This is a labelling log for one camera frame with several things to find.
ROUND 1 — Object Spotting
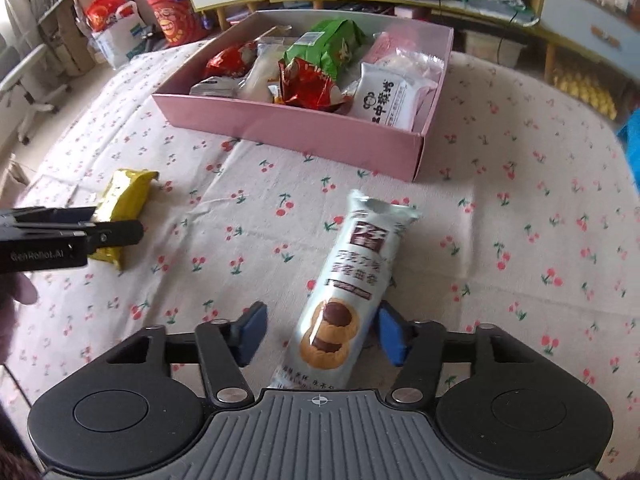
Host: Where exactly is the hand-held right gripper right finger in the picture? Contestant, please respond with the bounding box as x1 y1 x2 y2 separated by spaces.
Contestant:
377 301 542 407

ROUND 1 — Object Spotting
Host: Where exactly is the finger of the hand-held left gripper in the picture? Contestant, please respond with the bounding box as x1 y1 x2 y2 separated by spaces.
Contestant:
85 219 146 261
0 205 99 232

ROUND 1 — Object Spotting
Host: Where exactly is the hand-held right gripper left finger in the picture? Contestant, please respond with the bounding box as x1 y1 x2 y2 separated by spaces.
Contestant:
102 301 269 408

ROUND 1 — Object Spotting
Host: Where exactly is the yellow snack packet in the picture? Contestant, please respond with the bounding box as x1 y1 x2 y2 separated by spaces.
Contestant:
95 169 160 271

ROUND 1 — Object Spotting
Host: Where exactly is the pale teal cookie packet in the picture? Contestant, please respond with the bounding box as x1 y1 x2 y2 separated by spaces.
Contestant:
265 189 421 391

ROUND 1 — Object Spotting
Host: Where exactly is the orange and white snack packet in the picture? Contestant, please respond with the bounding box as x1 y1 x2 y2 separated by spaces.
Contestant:
189 76 241 98

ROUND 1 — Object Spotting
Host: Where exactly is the red snack packet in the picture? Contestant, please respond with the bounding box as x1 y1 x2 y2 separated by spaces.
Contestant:
206 42 258 80
277 57 353 113

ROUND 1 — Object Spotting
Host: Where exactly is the pink cardboard box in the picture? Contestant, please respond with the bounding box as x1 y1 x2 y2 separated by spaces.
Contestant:
151 9 455 183

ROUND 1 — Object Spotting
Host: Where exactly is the white pastry packet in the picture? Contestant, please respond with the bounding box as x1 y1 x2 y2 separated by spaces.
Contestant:
346 61 441 132

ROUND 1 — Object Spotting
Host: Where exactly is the green snack packet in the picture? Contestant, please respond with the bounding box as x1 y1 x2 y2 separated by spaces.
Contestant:
284 19 368 81

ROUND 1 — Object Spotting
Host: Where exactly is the pink snack packet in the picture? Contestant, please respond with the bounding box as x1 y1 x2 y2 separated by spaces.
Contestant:
362 32 401 68

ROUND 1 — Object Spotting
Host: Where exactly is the person's left hand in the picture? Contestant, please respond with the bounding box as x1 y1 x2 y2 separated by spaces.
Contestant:
0 274 40 307

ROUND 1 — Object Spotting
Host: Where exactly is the grey office chair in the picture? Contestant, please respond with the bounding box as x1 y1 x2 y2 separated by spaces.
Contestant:
0 35 68 146

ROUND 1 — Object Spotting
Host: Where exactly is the cherry print tablecloth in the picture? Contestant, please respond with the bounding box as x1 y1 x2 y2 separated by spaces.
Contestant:
0 40 640 461

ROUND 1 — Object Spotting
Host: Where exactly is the white shopping bag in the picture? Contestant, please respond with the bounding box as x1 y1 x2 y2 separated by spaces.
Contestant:
92 2 148 68

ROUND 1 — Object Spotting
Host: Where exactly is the storage shelf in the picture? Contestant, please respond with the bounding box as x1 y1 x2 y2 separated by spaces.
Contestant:
37 0 131 76

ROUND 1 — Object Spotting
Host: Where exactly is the red gift bag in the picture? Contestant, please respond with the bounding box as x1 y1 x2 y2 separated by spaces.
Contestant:
85 0 128 31

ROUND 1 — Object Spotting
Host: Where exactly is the red printed bag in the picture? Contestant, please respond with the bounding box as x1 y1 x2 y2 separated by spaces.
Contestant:
146 0 211 48

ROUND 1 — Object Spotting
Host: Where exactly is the clear storage box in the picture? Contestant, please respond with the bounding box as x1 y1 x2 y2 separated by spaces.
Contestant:
462 30 523 68

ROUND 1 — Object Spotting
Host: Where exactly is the yellow bumpy tray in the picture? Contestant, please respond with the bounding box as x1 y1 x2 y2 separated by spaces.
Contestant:
552 57 618 121

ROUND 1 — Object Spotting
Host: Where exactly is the wooden cabinet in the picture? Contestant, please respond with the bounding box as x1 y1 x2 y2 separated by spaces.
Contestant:
175 0 640 91

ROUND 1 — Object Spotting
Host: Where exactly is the pile of clothes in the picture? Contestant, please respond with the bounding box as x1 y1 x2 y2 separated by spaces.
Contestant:
450 0 541 26

